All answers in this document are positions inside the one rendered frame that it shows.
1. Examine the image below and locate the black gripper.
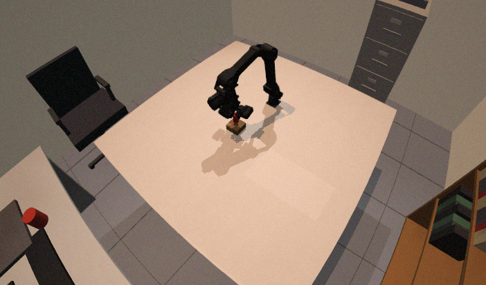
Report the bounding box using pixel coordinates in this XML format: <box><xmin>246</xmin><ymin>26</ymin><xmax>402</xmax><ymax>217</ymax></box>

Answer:
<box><xmin>226</xmin><ymin>95</ymin><xmax>253</xmax><ymax>119</ymax></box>

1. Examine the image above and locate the brown wooden block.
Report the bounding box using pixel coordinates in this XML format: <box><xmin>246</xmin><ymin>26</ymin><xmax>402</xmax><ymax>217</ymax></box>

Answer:
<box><xmin>226</xmin><ymin>119</ymin><xmax>246</xmax><ymax>136</ymax></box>

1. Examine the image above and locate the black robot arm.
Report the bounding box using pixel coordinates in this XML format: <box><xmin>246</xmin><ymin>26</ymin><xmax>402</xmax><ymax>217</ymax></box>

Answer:
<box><xmin>207</xmin><ymin>43</ymin><xmax>284</xmax><ymax>119</ymax></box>

